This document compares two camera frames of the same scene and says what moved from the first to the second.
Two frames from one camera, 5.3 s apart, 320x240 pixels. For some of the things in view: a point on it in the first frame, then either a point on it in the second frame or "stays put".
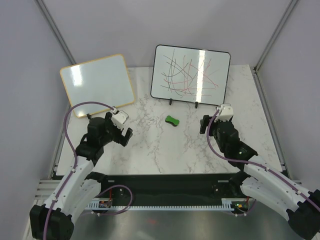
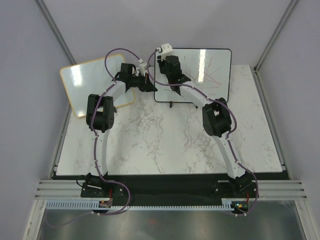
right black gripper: (203, 123) -> (160, 63)
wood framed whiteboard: (106, 80) stays put
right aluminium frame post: (274, 36) stays put
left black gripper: (116, 133) -> (145, 83)
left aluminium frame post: (56, 30) stays put
